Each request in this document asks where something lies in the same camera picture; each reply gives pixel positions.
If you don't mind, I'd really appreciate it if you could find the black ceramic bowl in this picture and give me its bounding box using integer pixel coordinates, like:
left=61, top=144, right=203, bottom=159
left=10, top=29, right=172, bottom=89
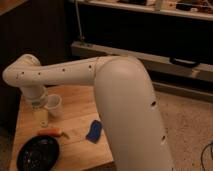
left=16, top=135, right=60, bottom=171

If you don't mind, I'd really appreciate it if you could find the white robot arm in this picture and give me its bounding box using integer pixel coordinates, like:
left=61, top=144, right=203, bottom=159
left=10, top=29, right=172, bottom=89
left=2, top=54, right=176, bottom=171

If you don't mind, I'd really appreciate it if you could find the black handle on shelf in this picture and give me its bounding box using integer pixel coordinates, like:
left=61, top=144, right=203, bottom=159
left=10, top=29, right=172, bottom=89
left=169, top=58, right=201, bottom=68

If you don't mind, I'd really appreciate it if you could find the clear plastic cup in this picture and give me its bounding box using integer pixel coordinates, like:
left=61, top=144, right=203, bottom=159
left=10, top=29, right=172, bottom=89
left=45, top=94, right=62, bottom=117

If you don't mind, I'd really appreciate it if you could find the cluttered upper shelf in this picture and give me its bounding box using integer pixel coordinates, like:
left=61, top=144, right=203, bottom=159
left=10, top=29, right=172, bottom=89
left=69, top=0, right=213, bottom=21

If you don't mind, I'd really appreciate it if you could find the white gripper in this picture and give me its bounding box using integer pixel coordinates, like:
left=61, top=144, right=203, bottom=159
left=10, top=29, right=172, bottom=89
left=31, top=96, right=49, bottom=127

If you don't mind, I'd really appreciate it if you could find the wooden lower shelf beam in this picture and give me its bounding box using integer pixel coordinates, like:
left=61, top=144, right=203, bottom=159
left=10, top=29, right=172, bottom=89
left=71, top=41, right=213, bottom=82

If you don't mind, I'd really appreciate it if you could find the black cable on floor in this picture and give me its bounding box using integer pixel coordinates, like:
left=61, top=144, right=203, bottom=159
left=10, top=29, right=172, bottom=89
left=200, top=140, right=213, bottom=171

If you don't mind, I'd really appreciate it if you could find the metal rod stand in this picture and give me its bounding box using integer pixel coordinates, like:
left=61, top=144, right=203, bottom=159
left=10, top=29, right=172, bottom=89
left=74, top=0, right=86, bottom=45

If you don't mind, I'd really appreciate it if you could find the blue sponge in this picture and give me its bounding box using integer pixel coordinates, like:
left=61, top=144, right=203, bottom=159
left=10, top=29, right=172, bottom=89
left=86, top=120, right=102, bottom=143

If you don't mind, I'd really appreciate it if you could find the orange carrot toy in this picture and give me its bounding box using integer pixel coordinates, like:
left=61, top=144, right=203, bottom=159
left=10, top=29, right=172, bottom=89
left=37, top=128, right=70, bottom=139

